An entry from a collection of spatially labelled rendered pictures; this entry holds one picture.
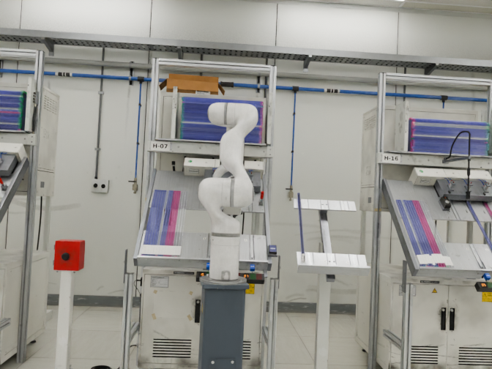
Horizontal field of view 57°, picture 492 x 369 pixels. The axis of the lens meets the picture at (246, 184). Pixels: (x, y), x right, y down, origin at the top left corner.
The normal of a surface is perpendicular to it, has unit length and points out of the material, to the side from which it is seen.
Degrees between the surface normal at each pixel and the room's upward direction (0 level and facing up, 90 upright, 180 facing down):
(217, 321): 90
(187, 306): 90
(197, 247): 43
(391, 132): 90
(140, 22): 90
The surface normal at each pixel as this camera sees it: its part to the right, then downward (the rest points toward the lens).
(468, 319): 0.06, -0.04
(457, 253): 0.07, -0.74
